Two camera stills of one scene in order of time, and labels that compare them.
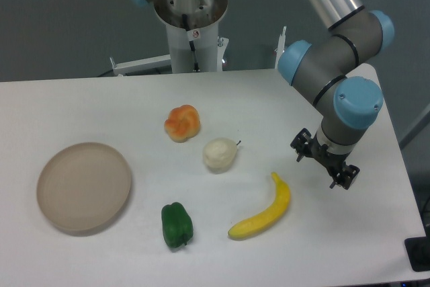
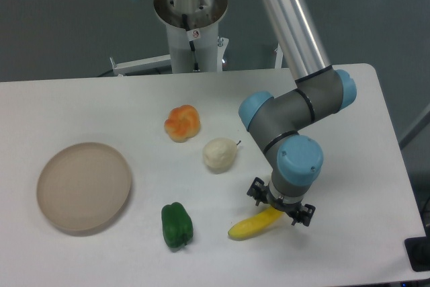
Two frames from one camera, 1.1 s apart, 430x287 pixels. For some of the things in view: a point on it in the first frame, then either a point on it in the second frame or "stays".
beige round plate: [83, 186] stays
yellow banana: [255, 224] stays
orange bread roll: [182, 124] stays
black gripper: [333, 161] to [299, 213]
